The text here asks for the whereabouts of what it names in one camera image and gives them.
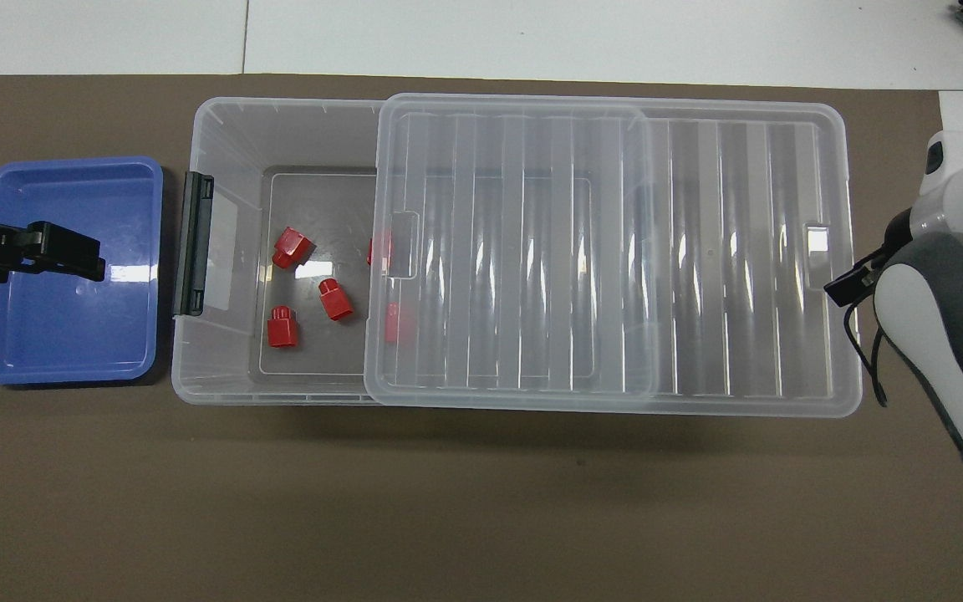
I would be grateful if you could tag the red plastic block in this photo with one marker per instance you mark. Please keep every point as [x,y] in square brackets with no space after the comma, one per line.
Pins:
[336,300]
[396,323]
[282,328]
[291,248]
[380,249]

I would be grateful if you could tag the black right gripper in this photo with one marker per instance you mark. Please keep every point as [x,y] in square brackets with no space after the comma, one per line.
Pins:
[898,234]

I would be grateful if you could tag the blue plastic tray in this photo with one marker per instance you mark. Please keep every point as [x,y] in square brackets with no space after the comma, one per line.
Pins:
[63,334]

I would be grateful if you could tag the clear plastic storage box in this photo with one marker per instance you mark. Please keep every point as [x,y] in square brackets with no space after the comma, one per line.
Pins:
[222,150]

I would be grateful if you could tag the clear ribbed plastic lid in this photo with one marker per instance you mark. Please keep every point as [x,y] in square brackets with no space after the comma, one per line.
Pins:
[699,251]

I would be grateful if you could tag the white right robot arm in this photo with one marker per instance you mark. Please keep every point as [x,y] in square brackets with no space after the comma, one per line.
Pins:
[941,334]

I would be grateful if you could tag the brown paper table mat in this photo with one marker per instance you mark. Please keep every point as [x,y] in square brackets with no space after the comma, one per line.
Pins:
[481,502]

